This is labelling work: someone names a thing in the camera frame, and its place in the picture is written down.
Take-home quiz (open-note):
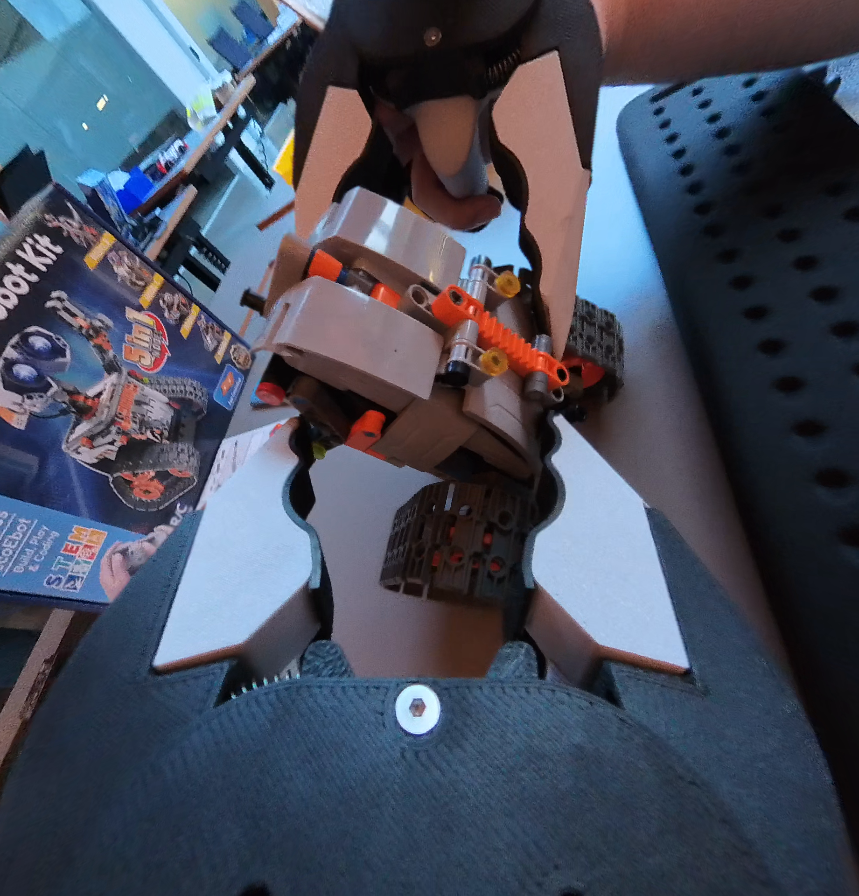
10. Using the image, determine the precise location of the black perforated chair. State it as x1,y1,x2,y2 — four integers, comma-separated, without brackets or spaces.
615,59,859,813

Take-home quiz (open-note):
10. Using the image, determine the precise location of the open instruction booklet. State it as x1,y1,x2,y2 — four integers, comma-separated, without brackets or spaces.
197,423,293,512

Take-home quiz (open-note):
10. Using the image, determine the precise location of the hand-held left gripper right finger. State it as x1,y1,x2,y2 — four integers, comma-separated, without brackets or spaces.
522,413,691,676

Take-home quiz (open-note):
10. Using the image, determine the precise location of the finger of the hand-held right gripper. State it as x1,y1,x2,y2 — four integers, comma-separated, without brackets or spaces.
491,48,591,356
293,69,411,240

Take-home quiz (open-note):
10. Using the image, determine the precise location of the person's right hand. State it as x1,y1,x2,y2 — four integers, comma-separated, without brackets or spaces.
408,97,506,233

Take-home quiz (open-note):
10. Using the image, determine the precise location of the person's right forearm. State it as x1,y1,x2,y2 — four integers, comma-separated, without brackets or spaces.
597,0,859,86

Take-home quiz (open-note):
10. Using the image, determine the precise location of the grey orange tracked toy robot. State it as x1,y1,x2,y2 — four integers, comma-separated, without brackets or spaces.
240,185,626,611

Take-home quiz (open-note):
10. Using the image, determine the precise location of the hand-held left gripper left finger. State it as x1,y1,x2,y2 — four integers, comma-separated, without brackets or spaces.
153,419,327,669

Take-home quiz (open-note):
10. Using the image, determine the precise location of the blue robot kit box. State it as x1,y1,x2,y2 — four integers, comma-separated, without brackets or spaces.
0,183,253,615

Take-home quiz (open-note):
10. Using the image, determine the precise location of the grey desk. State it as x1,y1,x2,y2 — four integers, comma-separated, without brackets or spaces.
153,84,787,681

